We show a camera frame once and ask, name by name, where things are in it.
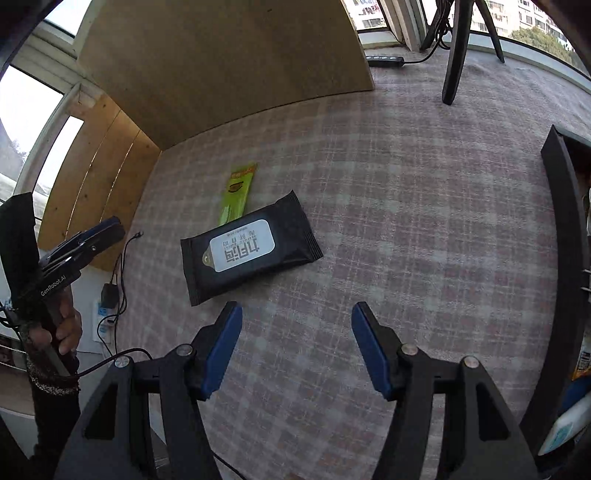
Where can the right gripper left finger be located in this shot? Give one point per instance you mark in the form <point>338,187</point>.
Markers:
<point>190,374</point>

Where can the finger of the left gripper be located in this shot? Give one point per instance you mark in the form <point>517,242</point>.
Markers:
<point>79,256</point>
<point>110,231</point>

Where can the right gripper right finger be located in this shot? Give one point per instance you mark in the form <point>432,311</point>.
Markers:
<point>403,374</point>

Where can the black wet wipes pack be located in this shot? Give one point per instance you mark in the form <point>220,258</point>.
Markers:
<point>272,239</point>

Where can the left forearm black sleeve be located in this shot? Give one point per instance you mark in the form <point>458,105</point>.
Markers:
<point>56,411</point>

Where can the person left hand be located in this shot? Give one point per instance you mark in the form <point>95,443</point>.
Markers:
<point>67,321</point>

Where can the wooden plank board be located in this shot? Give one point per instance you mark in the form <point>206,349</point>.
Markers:
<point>103,174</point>

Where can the green snack packet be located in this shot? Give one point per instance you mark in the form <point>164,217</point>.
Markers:
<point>236,193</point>

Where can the checkered pink tablecloth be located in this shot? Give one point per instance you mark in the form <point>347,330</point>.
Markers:
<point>439,217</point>

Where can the white lotion bottle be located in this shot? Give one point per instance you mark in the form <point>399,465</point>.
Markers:
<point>567,426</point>

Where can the brown cardboard board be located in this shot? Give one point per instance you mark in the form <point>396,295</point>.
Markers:
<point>179,68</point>

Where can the black shallow tray box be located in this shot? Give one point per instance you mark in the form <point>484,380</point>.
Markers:
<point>565,155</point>

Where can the black power strip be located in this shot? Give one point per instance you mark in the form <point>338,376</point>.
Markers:
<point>385,61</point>

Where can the black tripod stand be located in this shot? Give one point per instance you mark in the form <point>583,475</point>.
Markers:
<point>456,16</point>

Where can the wall socket with charger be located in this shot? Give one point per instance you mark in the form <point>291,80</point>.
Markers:
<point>104,313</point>

